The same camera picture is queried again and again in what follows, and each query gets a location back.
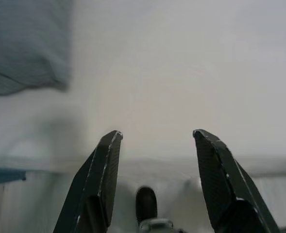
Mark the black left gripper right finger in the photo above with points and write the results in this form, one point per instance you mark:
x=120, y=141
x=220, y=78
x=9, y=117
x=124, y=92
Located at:
x=223, y=189

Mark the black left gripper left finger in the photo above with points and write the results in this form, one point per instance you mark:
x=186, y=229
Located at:
x=94, y=189

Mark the grey pillow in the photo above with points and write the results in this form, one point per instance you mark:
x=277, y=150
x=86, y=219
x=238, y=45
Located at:
x=23, y=43

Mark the mattress with beige sheet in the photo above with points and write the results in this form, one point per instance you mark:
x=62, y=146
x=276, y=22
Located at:
x=169, y=72

